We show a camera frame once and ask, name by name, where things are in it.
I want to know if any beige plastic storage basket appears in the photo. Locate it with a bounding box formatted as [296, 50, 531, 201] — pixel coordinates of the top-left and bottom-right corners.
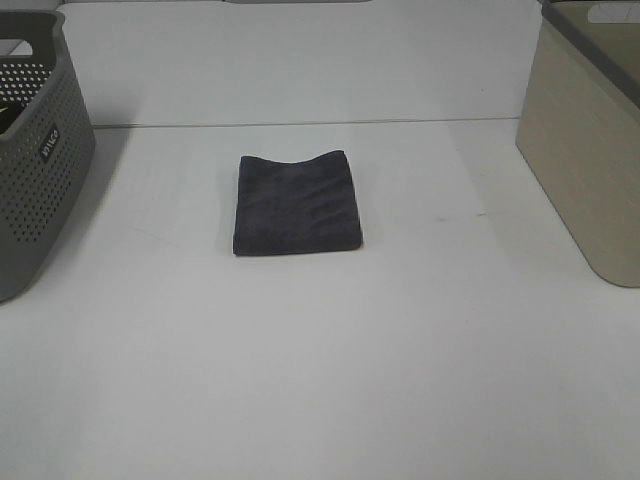
[516, 1, 639, 288]

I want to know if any grey perforated plastic basket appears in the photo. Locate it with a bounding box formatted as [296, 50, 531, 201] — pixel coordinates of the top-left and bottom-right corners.
[1, 10, 96, 301]

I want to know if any dark grey towel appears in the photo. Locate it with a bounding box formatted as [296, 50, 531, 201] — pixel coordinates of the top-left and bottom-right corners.
[233, 150, 364, 257]

